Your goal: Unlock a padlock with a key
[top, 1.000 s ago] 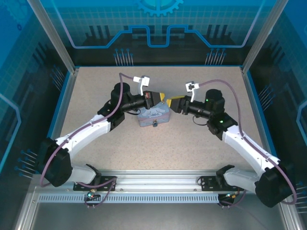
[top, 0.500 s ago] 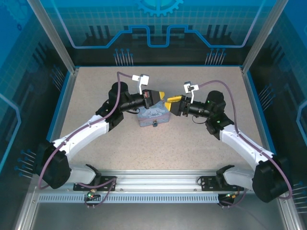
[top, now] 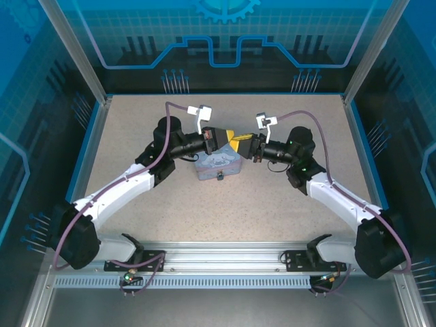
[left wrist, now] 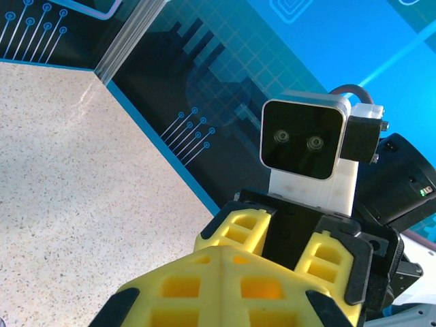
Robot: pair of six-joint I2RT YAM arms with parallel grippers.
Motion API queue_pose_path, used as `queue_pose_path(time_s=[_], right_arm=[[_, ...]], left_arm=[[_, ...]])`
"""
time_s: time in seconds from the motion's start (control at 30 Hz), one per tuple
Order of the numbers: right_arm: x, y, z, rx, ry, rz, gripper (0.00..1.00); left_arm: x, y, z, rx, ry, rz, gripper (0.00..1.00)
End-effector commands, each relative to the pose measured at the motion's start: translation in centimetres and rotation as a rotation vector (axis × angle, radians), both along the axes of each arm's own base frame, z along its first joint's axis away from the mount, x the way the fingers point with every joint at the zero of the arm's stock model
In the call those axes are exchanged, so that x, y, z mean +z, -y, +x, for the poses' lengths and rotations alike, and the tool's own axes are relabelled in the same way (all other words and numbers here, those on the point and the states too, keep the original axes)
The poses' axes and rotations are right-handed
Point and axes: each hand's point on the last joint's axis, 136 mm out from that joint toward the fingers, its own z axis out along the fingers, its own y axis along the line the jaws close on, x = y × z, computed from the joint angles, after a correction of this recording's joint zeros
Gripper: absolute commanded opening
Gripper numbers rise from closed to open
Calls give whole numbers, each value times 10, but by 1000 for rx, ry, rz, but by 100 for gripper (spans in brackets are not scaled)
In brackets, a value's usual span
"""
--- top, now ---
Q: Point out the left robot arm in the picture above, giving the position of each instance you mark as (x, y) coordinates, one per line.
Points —
(116, 185)

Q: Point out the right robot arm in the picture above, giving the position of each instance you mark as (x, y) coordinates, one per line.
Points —
(340, 197)

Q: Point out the cartoon print tin box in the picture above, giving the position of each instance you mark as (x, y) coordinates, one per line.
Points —
(218, 163)

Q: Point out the grey metal shelf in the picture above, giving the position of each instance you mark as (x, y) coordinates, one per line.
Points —
(221, 308)

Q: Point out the aluminium frame beam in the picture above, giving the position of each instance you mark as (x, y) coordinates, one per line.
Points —
(85, 153)
(366, 153)

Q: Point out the aluminium mounting rail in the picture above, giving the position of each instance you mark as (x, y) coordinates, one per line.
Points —
(221, 253)

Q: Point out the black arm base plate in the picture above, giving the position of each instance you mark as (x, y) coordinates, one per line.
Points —
(150, 260)
(296, 260)

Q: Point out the aluminium frame post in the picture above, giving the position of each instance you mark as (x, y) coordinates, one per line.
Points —
(73, 47)
(376, 47)

